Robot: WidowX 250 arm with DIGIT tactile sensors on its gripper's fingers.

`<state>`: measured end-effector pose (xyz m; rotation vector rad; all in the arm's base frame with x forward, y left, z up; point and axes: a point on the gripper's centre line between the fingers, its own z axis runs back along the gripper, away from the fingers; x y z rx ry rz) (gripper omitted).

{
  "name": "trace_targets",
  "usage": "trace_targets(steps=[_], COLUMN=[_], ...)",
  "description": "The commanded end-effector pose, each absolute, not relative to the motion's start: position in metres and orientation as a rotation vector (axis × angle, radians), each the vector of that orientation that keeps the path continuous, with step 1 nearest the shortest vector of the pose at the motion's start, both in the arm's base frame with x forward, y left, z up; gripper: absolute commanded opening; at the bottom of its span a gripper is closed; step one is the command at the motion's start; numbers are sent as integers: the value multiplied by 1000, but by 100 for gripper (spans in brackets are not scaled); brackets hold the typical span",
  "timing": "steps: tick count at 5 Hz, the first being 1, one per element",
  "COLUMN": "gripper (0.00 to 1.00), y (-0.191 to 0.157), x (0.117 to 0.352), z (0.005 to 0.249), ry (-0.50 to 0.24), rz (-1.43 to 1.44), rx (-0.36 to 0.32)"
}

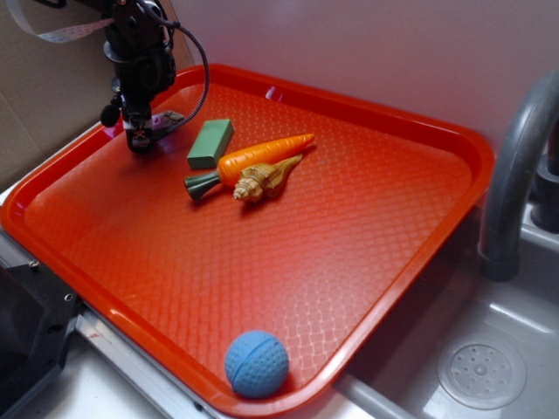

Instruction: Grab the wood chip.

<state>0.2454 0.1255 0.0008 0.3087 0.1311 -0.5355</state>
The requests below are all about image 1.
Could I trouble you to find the grey sink faucet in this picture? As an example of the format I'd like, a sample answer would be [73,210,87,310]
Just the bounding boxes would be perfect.
[478,70,558,282]

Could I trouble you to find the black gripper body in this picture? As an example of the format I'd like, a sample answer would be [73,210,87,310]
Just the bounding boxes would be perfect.
[104,1,176,114]

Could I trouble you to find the white flat ribbon cable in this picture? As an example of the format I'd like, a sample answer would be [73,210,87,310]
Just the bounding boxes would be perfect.
[5,0,115,44]

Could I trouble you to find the braided grey cable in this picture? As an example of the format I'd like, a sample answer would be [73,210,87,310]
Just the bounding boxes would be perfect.
[148,3,210,136]

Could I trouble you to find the blue dimpled ball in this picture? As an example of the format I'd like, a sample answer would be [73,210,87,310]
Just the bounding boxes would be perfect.
[224,330,289,399]

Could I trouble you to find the grey sink drain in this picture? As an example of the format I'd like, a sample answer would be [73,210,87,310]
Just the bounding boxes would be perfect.
[437,333,527,410]

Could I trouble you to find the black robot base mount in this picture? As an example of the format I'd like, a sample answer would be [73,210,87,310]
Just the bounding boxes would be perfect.
[1,264,79,418]

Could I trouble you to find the orange toy carrot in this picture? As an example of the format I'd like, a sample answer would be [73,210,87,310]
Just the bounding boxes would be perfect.
[184,134,315,201]

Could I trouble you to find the red plastic tray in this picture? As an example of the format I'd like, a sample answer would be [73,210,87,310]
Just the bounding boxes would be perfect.
[1,65,494,418]

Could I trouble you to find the green rectangular block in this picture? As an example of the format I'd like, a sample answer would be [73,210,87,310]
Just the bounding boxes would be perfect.
[187,119,234,169]

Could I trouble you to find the brown cardboard panel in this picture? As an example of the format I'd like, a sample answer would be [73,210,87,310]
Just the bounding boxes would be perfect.
[0,0,196,193]

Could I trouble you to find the tan spiral seashell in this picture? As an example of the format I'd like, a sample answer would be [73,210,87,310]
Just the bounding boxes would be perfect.
[232,154,302,203]

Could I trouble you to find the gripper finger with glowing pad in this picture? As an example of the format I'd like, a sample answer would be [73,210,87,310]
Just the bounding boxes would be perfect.
[125,104,155,154]

